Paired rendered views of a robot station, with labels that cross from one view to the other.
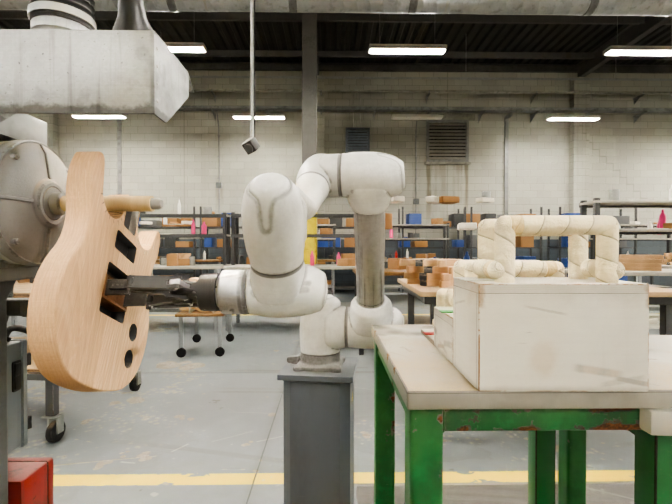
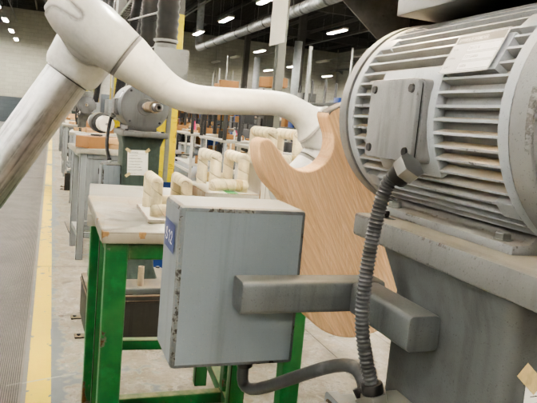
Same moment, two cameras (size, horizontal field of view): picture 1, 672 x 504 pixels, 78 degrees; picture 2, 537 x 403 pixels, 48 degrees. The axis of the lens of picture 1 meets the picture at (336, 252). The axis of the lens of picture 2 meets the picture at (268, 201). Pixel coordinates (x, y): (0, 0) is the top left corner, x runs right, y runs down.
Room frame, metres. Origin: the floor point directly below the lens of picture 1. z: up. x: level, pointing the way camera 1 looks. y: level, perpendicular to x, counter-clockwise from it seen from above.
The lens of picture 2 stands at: (1.34, 1.36, 1.22)
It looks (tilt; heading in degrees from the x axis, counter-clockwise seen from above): 7 degrees down; 251
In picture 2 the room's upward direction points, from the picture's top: 5 degrees clockwise
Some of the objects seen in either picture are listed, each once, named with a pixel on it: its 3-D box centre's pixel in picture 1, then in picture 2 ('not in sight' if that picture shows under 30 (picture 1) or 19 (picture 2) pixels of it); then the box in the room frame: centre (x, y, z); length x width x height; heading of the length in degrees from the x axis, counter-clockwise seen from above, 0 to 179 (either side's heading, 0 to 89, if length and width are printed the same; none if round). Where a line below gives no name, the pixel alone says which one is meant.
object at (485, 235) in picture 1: (486, 253); (271, 149); (0.76, -0.28, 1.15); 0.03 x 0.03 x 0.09
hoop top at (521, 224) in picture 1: (555, 225); (288, 133); (0.68, -0.36, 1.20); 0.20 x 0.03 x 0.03; 90
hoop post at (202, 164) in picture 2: not in sight; (202, 168); (0.92, -0.45, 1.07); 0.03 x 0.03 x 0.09
